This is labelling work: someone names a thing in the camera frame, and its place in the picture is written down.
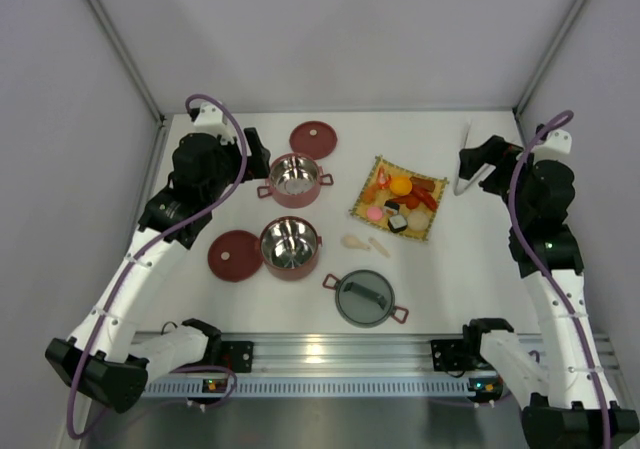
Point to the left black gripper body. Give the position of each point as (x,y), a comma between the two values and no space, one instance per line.
(255,150)

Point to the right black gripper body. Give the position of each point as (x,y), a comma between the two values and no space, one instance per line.
(480,156)

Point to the metal tongs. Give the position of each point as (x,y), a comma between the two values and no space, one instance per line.
(468,170)

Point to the red sausage toy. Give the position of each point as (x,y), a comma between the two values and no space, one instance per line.
(419,196)

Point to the fried cutlet toy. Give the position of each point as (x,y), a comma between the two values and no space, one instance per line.
(372,194)

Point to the toy shrimp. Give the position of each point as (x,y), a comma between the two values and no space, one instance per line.
(383,179)

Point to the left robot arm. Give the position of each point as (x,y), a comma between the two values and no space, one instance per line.
(100,358)

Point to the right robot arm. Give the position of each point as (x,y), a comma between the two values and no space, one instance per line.
(565,400)

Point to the upper pink steel pot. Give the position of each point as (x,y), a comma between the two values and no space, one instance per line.
(294,181)

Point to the pink steel pot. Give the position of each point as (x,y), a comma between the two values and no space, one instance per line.
(289,247)
(294,181)

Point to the upper dark red lid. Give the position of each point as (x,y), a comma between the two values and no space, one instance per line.
(316,139)

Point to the dark red lid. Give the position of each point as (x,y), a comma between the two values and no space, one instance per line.
(316,139)
(234,256)

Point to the brown sausage toy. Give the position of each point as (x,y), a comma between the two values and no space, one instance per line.
(427,184)

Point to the lower pink steel pot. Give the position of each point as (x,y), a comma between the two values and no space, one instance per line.
(289,247)

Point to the lower dark red lid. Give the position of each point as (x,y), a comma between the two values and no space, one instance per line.
(234,256)

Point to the orange toy fruit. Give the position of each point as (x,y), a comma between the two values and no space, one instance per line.
(400,185)

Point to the white rice ball toy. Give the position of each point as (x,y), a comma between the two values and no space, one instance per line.
(418,221)

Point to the bamboo tray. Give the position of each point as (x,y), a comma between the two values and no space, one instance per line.
(358,210)

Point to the beige spoon head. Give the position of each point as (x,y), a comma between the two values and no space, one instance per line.
(352,242)

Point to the sushi roll orange centre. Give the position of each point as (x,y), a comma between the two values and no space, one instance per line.
(391,207)

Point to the sushi roll white centre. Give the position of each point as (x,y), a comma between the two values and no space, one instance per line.
(397,223)

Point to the pink round toy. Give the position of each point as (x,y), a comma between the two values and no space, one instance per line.
(374,213)

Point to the right camera mount white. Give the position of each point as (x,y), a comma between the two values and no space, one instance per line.
(557,143)

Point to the camera mount white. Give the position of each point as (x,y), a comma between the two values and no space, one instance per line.
(211,120)
(557,143)

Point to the left camera mount white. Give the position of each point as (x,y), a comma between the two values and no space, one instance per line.
(211,120)

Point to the beige spoon handle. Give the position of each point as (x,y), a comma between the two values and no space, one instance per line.
(379,247)

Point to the grey lid with handle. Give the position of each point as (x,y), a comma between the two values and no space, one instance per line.
(365,298)

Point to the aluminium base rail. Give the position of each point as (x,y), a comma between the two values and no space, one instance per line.
(343,365)

